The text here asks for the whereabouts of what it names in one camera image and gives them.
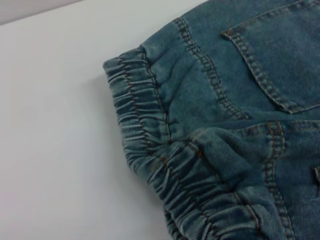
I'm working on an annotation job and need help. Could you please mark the blue denim shorts with print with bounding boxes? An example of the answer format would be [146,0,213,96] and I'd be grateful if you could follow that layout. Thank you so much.
[101,0,320,240]

